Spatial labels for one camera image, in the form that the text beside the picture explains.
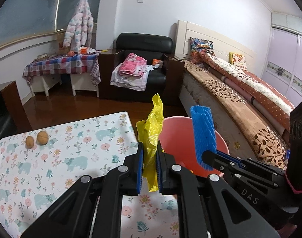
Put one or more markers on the patterned hanging cloth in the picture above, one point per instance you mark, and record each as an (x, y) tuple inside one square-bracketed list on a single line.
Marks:
[(95, 74)]

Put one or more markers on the yellow floral pillow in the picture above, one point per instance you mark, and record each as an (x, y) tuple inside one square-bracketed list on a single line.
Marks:
[(238, 60)]

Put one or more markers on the black armchair wooden arms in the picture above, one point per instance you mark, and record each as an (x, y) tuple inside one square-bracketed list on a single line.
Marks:
[(14, 104)]

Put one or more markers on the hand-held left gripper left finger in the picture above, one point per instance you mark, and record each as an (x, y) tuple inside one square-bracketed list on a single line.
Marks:
[(140, 168)]

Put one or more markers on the orange fruit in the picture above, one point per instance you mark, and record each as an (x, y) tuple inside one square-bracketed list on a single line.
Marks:
[(71, 53)]

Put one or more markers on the pink plastic bucket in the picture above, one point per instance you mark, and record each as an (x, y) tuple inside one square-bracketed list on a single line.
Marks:
[(175, 138)]

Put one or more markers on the small orange box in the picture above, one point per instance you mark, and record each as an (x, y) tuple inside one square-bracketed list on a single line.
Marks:
[(157, 63)]

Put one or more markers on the red floral quilt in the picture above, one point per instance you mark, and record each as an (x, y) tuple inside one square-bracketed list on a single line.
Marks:
[(252, 86)]

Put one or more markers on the colourful printed pillow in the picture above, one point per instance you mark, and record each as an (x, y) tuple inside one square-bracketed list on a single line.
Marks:
[(201, 48)]

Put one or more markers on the stack of books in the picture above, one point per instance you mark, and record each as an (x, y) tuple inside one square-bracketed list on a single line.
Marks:
[(41, 57)]

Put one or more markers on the white side table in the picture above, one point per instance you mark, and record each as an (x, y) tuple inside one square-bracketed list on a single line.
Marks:
[(84, 84)]

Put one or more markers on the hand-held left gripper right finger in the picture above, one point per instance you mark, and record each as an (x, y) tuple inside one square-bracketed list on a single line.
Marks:
[(158, 171)]

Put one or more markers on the pink white puffer jacket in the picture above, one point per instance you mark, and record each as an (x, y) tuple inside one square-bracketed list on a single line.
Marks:
[(79, 27)]

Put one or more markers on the floral tablecloth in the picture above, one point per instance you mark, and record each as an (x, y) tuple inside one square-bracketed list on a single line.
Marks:
[(66, 148)]

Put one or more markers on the bed with brown floral blanket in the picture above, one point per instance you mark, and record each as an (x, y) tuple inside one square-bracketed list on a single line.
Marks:
[(215, 99)]

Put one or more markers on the folded pink blanket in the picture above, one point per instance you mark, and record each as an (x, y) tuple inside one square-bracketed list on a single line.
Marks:
[(132, 65)]

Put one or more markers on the cream bed headboard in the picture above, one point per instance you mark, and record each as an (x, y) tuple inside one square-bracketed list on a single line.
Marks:
[(215, 36)]

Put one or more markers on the pale pink sheet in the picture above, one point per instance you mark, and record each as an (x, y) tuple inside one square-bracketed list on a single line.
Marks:
[(128, 83)]

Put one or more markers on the black armchair with laundry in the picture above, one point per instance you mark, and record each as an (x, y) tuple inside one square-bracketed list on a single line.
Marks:
[(143, 42)]

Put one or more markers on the orange white box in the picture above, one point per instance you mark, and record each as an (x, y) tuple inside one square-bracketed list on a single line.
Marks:
[(84, 50)]

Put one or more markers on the blue roller blind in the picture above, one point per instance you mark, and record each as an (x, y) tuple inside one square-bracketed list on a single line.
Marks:
[(96, 10), (22, 10)]

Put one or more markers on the blue foam net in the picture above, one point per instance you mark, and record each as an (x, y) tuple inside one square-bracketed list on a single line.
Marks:
[(203, 133)]

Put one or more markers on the lilac wardrobe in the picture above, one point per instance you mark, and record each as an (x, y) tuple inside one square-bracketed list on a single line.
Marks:
[(287, 62)]

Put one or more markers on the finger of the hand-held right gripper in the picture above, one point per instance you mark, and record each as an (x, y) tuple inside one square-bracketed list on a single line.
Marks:
[(215, 160), (260, 166)]

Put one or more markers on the plaid tablecloth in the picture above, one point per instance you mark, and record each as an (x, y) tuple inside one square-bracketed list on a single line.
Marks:
[(54, 64)]

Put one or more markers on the yellow plastic bag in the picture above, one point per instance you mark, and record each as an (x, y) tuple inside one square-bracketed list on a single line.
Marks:
[(153, 129)]

